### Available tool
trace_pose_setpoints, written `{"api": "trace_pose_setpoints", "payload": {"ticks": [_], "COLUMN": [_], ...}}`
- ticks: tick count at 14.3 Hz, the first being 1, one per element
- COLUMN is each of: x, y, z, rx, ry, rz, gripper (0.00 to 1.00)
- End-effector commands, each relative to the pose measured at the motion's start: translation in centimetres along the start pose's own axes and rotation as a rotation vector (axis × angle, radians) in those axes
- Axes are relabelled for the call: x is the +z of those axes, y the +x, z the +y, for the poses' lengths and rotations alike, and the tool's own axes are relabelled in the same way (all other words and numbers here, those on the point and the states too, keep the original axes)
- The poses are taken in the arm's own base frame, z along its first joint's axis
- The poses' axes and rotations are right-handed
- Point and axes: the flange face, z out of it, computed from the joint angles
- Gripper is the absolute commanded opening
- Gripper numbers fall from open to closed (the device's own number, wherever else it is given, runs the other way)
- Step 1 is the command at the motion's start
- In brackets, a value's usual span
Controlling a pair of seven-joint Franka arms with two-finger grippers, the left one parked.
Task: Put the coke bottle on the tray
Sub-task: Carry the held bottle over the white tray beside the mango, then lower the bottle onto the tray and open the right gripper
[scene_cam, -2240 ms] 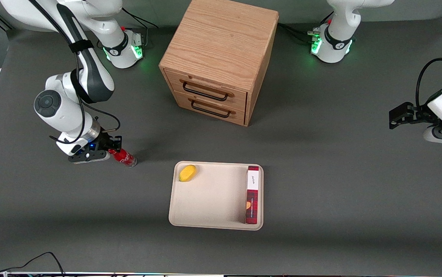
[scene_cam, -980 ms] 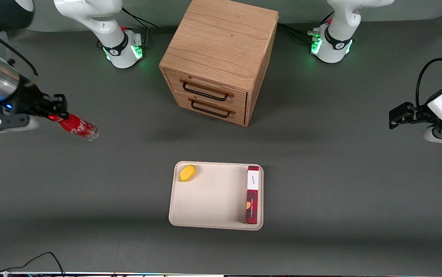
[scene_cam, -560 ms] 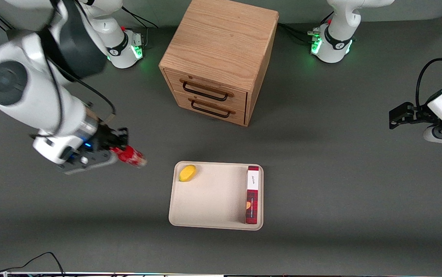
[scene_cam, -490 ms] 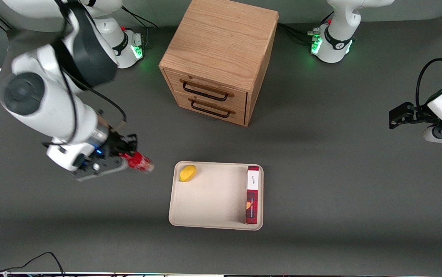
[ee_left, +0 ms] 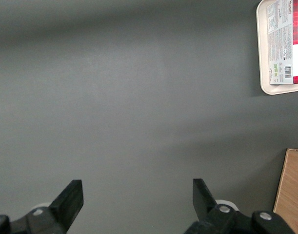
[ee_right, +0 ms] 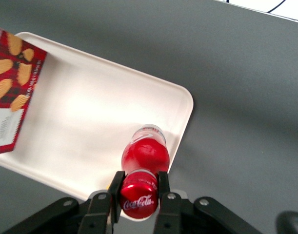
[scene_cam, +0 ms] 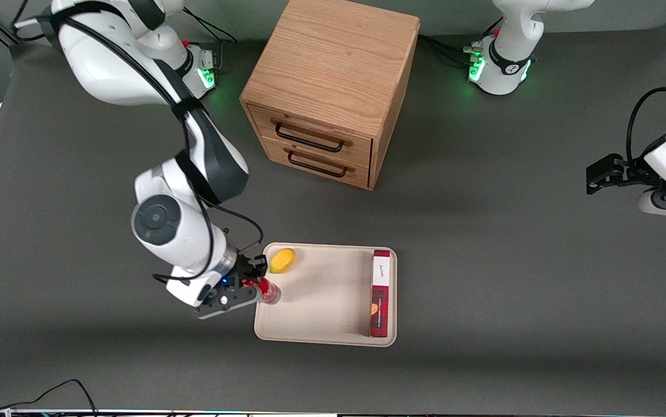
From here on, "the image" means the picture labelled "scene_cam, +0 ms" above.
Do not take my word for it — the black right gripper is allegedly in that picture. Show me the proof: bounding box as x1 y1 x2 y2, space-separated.
217 254 269 302

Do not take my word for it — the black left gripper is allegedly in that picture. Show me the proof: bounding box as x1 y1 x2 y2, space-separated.
586 153 661 195

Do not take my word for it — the red coke bottle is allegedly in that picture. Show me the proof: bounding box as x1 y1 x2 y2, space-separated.
243 277 282 305

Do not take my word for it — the beige plastic tray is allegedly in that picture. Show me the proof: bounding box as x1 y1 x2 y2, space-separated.
254 242 398 348

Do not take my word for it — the yellow lemon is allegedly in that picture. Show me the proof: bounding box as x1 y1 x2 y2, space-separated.
269 248 297 275

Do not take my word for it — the red and white carton box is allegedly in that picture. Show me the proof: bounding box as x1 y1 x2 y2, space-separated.
369 249 391 338

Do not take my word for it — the wooden drawer cabinet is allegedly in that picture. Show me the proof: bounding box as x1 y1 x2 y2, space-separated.
239 0 421 191

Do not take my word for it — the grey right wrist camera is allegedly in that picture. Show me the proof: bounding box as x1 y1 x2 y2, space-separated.
166 266 261 321

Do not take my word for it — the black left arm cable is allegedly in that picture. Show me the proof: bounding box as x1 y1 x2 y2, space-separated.
627 23 666 164

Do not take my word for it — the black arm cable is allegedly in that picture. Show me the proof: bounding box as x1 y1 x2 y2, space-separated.
38 12 265 284
627 23 666 164

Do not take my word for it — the wooden drawer with black handle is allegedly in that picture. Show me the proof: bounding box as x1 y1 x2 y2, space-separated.
261 136 371 190
247 104 374 169

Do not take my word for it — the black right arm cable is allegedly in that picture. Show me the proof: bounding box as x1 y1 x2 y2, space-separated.
38 12 265 284

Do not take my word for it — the black left base cable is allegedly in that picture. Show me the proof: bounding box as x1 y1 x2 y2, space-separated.
419 19 504 69

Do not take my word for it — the black loose cable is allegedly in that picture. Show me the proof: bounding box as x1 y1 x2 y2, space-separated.
0 379 99 415

